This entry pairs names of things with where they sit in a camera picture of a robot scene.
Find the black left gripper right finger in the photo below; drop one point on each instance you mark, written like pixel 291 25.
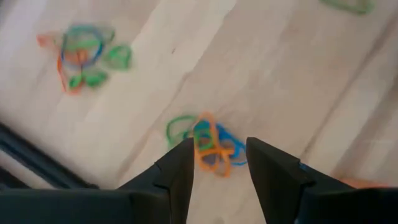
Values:
pixel 276 186

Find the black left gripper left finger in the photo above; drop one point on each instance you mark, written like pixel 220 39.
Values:
pixel 174 186

